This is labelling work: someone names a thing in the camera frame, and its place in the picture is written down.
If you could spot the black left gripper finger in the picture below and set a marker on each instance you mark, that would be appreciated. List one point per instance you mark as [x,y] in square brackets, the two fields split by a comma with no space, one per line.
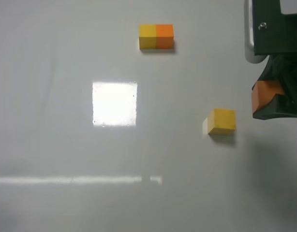
[282,68]

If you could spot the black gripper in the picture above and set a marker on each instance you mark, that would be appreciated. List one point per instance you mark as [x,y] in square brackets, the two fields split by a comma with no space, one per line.
[273,31]

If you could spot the orange template cube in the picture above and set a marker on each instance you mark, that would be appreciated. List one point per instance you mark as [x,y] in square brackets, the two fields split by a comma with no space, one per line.
[164,36]

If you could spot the yellow template cube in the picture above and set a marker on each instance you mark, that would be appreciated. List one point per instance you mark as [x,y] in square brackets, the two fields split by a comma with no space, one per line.
[147,36]

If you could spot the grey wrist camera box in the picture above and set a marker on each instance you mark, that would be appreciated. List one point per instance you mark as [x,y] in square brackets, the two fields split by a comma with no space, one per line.
[249,38]

